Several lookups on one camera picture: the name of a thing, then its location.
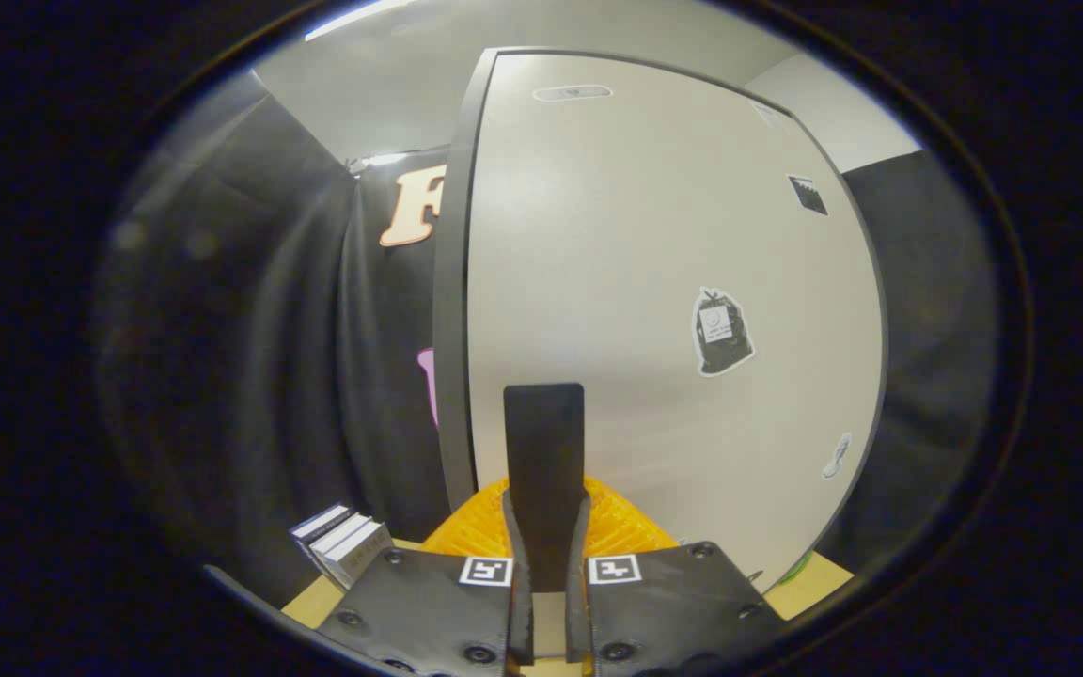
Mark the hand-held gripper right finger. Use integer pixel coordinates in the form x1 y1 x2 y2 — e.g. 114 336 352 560
544 383 787 677

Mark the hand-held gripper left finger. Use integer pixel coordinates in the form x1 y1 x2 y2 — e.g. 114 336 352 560
316 383 545 677

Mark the grey shoe cabinet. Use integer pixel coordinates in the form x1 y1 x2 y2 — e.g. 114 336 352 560
432 45 890 595

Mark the grey cover book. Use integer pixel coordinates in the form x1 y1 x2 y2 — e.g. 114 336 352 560
321 520 394 590

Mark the white spine book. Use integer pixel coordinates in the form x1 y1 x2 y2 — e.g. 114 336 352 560
308 512 373 575

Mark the blue cover book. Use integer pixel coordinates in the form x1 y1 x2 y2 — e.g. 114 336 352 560
290 504 354 556

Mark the black backdrop cloth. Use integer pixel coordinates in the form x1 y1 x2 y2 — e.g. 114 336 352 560
95 71 1003 603

